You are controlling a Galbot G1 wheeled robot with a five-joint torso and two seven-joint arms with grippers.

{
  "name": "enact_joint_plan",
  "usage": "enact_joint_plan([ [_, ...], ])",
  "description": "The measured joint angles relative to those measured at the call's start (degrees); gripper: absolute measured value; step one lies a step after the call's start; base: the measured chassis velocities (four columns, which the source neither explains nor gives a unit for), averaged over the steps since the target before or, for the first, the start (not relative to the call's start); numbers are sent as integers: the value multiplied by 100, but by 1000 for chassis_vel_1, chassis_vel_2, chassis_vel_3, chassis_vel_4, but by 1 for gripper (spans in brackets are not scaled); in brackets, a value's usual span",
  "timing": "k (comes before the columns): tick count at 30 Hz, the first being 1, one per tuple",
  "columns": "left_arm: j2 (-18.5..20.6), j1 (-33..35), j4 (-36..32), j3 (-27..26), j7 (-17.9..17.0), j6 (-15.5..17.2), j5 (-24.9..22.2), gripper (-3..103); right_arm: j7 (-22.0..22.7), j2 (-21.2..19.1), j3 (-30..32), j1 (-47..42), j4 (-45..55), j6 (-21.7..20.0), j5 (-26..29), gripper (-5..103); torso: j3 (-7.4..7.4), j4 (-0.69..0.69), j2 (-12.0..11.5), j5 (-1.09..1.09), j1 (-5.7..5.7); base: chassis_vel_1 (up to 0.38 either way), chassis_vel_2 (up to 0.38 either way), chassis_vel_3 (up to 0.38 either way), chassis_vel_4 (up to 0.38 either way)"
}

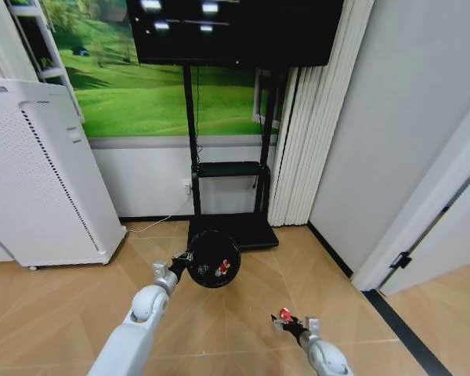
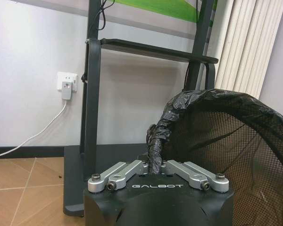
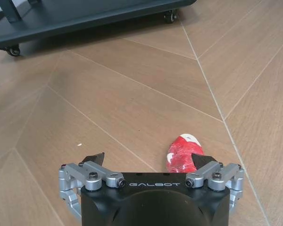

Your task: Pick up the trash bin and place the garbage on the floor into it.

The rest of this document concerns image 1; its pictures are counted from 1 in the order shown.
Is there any round black trash bin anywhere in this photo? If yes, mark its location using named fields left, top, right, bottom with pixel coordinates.
left=185, top=230, right=242, bottom=291

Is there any black television floor stand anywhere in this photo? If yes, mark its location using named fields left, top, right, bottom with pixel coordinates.
left=181, top=62, right=280, bottom=251

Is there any black door hinge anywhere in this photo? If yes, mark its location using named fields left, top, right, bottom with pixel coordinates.
left=389, top=251, right=413, bottom=270

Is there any white air purifier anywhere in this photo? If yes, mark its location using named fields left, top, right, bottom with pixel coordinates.
left=0, top=78, right=128, bottom=271

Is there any white door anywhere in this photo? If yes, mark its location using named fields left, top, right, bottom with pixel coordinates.
left=378, top=172, right=470, bottom=298

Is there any black television screen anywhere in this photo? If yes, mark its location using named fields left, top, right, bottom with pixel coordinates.
left=125, top=0, right=345, bottom=68

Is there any white power cable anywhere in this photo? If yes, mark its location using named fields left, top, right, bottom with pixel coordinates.
left=124, top=193, right=191, bottom=235

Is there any green landscape wall mural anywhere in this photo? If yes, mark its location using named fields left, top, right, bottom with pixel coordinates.
left=4, top=0, right=287, bottom=139

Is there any white door frame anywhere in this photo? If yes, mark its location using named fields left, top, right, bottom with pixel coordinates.
left=351, top=89, right=470, bottom=293

